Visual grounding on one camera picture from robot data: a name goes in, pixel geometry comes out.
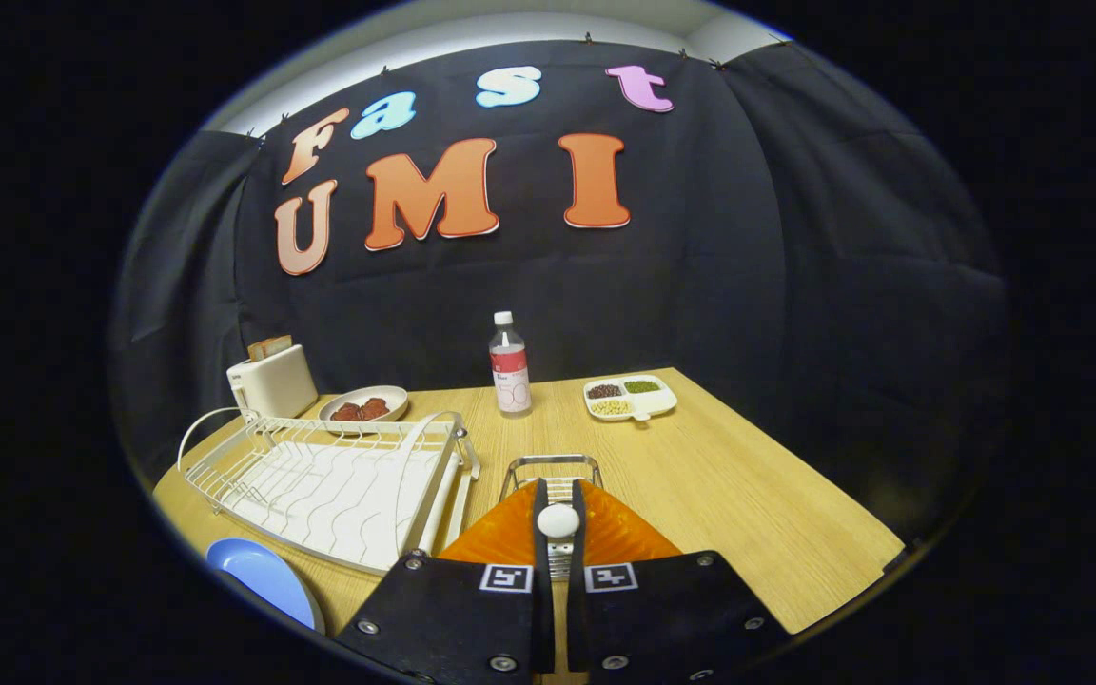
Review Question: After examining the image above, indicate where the white divided dish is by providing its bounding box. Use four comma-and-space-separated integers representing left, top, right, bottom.
582, 375, 678, 422

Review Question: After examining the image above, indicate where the beige round plate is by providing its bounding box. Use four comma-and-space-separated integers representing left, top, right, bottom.
319, 385, 409, 426

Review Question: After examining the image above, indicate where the clear bottle red label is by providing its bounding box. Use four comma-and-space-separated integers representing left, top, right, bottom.
489, 311, 533, 418

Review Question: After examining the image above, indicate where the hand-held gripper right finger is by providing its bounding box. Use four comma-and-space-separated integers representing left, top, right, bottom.
567, 480, 792, 684

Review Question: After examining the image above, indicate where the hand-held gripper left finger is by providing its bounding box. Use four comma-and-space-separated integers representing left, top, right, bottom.
334, 479, 558, 684

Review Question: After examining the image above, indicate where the small metal wire basket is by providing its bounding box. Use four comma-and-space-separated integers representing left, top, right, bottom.
499, 454, 604, 581

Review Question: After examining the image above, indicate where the blue plate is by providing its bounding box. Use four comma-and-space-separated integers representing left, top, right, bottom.
205, 538, 325, 634

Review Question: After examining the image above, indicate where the black backdrop cloth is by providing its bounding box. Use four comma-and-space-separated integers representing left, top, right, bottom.
108, 38, 1010, 543

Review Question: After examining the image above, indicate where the white toaster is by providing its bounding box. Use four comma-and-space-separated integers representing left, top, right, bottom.
226, 343, 320, 421

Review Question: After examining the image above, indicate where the white wire dish rack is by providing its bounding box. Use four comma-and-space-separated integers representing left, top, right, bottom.
177, 407, 482, 577

